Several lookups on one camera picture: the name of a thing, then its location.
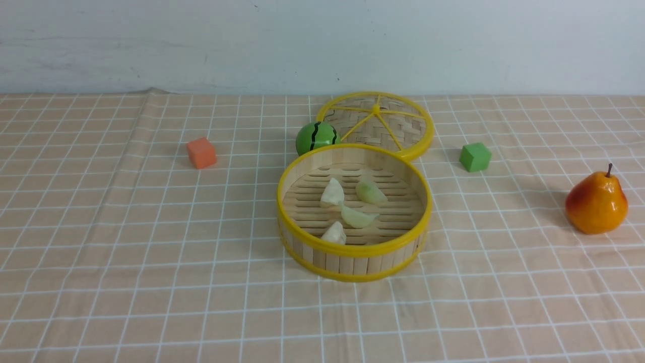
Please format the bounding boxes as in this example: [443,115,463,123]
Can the white dumpling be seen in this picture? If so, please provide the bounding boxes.
[320,177,345,208]
[320,221,347,245]

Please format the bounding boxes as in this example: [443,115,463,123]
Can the greenish dumpling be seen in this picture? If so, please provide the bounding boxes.
[339,204,379,229]
[355,175,389,205]

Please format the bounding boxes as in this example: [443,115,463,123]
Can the bamboo steamer tray yellow rim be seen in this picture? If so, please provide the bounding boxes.
[277,143,432,282]

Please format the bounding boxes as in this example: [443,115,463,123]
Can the bamboo steamer lid yellow rim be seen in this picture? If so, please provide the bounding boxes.
[315,91,435,161]

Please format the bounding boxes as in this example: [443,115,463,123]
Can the green watermelon toy ball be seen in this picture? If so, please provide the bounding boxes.
[295,122,340,156]

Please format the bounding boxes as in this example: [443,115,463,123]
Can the orange cube block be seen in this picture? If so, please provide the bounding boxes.
[186,137,217,169]

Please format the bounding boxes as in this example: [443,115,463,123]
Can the green cube block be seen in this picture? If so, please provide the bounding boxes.
[459,142,492,172]

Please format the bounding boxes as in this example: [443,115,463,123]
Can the checkered beige tablecloth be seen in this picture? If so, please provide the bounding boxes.
[1,90,644,362]

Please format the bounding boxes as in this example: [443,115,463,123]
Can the orange yellow toy pear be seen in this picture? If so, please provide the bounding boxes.
[564,163,629,235]

